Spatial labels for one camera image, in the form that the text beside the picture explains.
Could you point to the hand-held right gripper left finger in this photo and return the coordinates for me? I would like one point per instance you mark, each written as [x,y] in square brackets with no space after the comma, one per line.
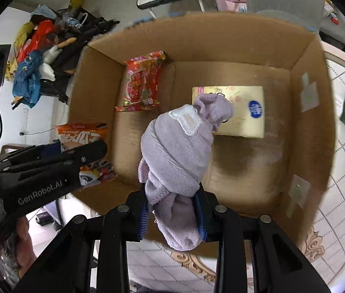
[142,219]

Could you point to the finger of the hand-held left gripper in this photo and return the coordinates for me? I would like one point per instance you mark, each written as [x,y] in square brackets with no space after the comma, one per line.
[51,148]
[87,155]

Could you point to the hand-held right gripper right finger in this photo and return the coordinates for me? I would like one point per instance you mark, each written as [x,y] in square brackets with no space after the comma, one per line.
[201,221]

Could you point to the orange snack packet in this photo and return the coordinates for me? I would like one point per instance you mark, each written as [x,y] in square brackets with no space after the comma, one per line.
[80,132]

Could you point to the purple towel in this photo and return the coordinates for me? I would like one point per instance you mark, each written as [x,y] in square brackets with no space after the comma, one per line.
[177,164]

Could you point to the cardboard box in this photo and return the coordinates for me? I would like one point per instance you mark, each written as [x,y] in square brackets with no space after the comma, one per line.
[242,76]

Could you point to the person's left hand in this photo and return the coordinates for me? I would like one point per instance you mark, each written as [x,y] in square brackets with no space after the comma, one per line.
[24,241]

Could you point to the small black device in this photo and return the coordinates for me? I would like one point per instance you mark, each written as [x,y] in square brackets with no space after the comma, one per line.
[44,218]

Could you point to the pile of colourful clothes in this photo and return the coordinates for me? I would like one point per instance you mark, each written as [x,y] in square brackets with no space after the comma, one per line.
[32,64]

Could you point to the red snack packet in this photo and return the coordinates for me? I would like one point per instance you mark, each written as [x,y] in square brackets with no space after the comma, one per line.
[142,79]

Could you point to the yellow tissue pack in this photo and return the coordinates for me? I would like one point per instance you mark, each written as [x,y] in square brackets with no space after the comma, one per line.
[245,110]

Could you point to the blue face mask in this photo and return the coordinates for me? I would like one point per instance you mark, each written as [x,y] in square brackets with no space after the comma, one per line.
[44,11]

